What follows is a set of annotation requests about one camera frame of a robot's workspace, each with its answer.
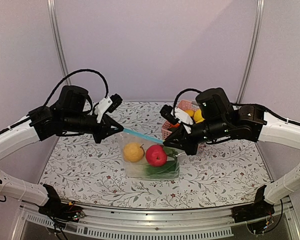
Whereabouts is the red toy fruit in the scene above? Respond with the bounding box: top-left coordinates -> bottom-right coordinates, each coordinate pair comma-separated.
145,144 -> 168,167

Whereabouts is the peach toy fruit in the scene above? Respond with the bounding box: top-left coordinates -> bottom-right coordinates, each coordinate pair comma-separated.
122,142 -> 145,163

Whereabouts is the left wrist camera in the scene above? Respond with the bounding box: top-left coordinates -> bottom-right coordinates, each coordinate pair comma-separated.
92,93 -> 123,124

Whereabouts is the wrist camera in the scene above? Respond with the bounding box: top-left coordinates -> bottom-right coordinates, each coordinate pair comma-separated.
160,104 -> 194,134
92,93 -> 123,124

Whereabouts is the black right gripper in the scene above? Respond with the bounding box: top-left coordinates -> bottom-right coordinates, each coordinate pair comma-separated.
163,117 -> 230,156

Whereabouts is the front aluminium rail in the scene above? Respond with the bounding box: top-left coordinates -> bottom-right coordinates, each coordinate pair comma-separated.
11,197 -> 300,240

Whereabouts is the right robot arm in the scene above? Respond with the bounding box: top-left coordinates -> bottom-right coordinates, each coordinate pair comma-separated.
160,87 -> 300,223

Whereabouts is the aluminium left frame post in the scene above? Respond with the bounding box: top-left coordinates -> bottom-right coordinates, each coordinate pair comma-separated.
46,0 -> 69,77

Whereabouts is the aluminium right frame post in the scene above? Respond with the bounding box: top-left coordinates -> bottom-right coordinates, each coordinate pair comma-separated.
235,0 -> 265,104

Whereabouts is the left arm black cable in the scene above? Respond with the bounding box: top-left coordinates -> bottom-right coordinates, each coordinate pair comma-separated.
43,69 -> 110,108

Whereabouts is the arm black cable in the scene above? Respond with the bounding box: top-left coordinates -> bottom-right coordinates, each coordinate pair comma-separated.
43,69 -> 110,108
173,87 -> 203,118

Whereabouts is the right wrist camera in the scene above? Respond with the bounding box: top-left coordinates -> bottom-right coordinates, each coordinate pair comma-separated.
160,104 -> 194,134

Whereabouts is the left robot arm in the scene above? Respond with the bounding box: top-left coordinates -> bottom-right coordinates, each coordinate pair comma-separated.
0,85 -> 124,222

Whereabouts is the pink perforated plastic basket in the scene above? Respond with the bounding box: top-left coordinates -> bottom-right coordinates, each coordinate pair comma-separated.
161,100 -> 201,141

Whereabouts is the orange toy fruit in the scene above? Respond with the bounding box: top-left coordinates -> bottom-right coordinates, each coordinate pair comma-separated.
169,123 -> 180,128

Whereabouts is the yellow toy mango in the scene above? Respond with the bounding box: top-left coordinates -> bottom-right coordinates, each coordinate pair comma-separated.
185,109 -> 195,118

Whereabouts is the aluminium frame post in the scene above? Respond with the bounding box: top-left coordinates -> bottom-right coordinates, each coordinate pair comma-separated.
46,0 -> 69,77
235,0 -> 265,104

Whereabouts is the toy bok choy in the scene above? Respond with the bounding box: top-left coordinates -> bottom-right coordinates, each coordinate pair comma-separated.
129,159 -> 181,180

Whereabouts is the green toy leaf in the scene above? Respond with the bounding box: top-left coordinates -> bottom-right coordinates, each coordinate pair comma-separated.
163,146 -> 183,158

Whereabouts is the clear zip top bag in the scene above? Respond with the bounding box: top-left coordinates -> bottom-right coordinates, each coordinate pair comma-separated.
117,129 -> 183,181

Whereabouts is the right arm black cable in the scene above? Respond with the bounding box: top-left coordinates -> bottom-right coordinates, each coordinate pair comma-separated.
173,87 -> 203,118

